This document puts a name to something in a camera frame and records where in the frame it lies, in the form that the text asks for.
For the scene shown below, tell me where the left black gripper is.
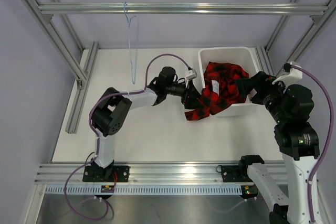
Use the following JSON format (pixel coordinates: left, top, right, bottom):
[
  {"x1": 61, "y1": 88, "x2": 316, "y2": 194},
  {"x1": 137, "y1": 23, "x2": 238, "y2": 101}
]
[{"x1": 165, "y1": 79, "x2": 203, "y2": 109}]

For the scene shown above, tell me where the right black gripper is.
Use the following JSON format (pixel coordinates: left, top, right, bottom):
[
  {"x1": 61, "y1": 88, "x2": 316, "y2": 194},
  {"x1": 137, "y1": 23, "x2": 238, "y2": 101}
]
[{"x1": 235, "y1": 70, "x2": 290, "y2": 123}]

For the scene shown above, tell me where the red black plaid shirt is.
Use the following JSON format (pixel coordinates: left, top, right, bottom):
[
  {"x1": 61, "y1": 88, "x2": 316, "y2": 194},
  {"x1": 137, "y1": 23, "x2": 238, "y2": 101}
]
[{"x1": 185, "y1": 62, "x2": 249, "y2": 121}]

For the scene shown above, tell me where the light blue wire hanger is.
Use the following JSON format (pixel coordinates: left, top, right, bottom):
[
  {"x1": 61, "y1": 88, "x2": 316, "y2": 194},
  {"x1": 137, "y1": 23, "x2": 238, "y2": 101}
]
[{"x1": 123, "y1": 1, "x2": 140, "y2": 85}]

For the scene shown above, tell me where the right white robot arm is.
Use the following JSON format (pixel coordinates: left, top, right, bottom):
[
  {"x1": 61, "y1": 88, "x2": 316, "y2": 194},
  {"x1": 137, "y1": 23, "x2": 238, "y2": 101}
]
[{"x1": 236, "y1": 69, "x2": 323, "y2": 223}]

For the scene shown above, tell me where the white plastic basket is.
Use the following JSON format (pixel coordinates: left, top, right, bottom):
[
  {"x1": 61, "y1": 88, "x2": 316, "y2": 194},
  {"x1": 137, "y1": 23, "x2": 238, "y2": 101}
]
[{"x1": 198, "y1": 47, "x2": 261, "y2": 118}]

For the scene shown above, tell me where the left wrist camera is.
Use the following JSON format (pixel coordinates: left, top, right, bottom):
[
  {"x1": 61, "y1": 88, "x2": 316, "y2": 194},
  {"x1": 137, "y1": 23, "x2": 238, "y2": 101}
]
[{"x1": 184, "y1": 69, "x2": 197, "y2": 86}]

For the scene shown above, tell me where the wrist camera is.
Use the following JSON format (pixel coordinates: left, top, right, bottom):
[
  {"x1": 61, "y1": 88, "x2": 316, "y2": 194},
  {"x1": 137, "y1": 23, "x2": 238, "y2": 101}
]
[
  {"x1": 184, "y1": 69, "x2": 197, "y2": 86},
  {"x1": 272, "y1": 61, "x2": 303, "y2": 87}
]

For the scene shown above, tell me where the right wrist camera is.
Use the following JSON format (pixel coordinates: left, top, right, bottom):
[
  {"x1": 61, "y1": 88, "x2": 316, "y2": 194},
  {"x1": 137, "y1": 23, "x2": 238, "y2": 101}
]
[{"x1": 272, "y1": 61, "x2": 303, "y2": 87}]

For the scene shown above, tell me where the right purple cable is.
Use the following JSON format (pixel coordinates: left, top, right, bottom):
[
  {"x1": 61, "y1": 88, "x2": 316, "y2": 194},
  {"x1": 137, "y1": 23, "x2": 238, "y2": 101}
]
[{"x1": 209, "y1": 62, "x2": 334, "y2": 223}]

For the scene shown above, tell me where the white slotted cable duct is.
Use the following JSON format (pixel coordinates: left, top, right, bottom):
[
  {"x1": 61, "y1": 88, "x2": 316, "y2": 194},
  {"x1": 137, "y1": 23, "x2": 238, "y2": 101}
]
[{"x1": 45, "y1": 184, "x2": 244, "y2": 196}]

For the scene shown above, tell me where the right aluminium frame post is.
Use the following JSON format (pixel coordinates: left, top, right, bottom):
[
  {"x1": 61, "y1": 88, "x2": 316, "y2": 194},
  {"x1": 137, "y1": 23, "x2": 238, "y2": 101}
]
[{"x1": 265, "y1": 0, "x2": 335, "y2": 75}]

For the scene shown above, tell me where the aluminium frame post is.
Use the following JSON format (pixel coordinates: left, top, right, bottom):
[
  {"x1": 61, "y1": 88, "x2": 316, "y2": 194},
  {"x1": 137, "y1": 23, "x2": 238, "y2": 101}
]
[
  {"x1": 21, "y1": 0, "x2": 88, "y2": 90},
  {"x1": 265, "y1": 0, "x2": 335, "y2": 75}
]

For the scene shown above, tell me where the aluminium frame crossbar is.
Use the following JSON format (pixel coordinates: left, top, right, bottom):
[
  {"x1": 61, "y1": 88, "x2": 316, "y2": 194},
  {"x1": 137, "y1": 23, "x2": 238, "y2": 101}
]
[{"x1": 38, "y1": 3, "x2": 329, "y2": 16}]

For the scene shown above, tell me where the left aluminium frame post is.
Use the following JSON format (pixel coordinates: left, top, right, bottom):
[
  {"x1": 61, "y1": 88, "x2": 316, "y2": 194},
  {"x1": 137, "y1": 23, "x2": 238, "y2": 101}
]
[{"x1": 21, "y1": 0, "x2": 88, "y2": 90}]

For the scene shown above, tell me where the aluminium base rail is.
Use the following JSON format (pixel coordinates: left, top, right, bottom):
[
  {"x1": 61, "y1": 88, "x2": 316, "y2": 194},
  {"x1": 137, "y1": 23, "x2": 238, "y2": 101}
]
[{"x1": 34, "y1": 162, "x2": 244, "y2": 185}]

